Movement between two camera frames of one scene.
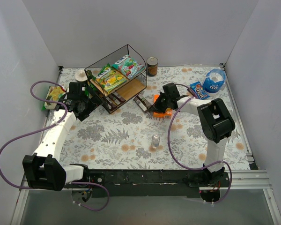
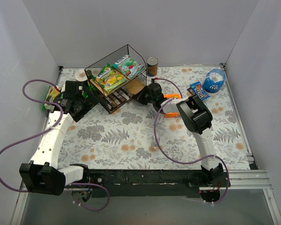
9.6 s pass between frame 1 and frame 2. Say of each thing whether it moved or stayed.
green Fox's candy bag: stayed
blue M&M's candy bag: stayed
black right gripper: moved
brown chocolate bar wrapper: stayed
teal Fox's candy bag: stayed
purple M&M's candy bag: moved
